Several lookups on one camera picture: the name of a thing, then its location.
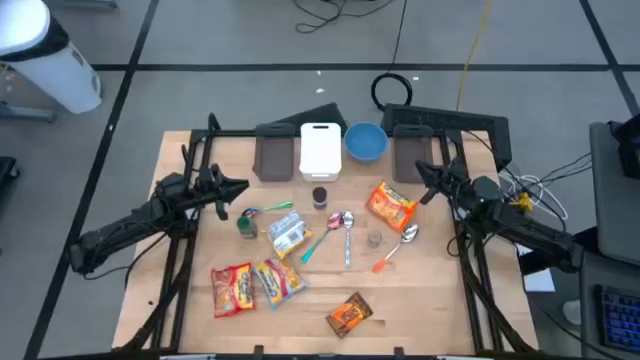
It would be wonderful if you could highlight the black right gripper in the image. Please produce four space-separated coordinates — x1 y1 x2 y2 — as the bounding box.
414 157 476 206

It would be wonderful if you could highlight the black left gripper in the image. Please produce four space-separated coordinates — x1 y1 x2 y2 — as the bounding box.
192 163 250 222

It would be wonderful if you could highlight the green-lidded spice jar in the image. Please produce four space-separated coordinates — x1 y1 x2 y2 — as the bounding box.
236 215 259 240

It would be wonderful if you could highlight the iridescent spoon green handle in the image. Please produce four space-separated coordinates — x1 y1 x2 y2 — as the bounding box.
241 201 295 219

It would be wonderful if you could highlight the yellow and silver ramen packet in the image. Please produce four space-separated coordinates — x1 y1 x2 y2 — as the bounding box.
265 209 314 260

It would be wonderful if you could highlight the red ramen packet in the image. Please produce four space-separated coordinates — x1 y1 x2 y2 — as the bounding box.
210 262 256 319

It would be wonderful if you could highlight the yellow blue ramen packet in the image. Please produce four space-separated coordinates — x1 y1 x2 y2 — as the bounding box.
252 257 308 312

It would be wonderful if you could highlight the pink spoon teal handle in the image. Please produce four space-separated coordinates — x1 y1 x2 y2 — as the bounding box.
300 211 345 265

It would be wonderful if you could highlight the grey plastic bin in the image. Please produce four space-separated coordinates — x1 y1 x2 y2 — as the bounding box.
252 122 296 183
392 124 435 185

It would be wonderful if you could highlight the orange ramen packet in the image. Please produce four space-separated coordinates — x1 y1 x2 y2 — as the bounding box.
365 179 420 234

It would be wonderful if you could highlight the right grey bin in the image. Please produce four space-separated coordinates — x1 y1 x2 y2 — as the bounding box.
380 103 514 171

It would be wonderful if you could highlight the blue bowl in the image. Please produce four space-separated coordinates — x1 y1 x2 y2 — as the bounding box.
343 121 390 164

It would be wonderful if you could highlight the yellow connector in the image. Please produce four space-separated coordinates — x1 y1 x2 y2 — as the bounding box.
510 192 534 212

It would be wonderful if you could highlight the white plastic bin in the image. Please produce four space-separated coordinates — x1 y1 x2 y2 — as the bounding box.
298 122 343 182

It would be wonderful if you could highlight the black slanted panel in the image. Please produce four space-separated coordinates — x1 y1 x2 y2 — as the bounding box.
272 102 350 135

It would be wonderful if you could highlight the black beam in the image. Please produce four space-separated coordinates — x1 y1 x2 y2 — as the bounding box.
519 252 561 276

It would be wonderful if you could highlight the brown orange snack pouch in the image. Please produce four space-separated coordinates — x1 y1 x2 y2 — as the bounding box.
325 291 374 340

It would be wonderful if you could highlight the grey desk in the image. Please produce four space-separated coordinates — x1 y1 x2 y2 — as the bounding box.
588 121 640 267
578 251 640 360

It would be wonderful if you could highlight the white computer mouse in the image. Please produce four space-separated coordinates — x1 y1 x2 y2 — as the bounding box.
562 298 584 327

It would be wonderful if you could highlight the black electronic box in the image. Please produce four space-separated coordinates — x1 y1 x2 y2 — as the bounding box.
608 113 640 180

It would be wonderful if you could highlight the grey furniture foot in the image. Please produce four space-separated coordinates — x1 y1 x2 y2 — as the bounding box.
0 101 56 124

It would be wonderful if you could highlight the backlit keyboard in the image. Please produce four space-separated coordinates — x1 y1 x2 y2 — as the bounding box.
594 283 640 354

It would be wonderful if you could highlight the silver spoon orange handle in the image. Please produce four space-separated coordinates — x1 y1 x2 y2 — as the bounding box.
371 223 420 274

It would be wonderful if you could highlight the silver spoon blue handle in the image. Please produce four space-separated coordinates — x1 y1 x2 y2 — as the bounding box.
342 210 356 269

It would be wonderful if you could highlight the black base cable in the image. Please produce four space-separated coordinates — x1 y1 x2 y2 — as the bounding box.
124 232 169 290

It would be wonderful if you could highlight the black coiled cable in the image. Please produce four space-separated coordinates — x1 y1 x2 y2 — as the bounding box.
370 0 414 112

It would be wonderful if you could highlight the white cable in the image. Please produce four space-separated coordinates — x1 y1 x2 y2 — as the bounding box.
499 169 570 222

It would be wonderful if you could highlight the yellow cable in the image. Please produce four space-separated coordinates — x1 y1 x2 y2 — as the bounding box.
455 0 494 112

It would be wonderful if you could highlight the black cable bundle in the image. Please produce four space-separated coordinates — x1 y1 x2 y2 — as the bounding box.
537 152 594 187

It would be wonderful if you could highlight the tangled black floor cable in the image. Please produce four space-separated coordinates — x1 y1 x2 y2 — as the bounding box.
292 0 396 34

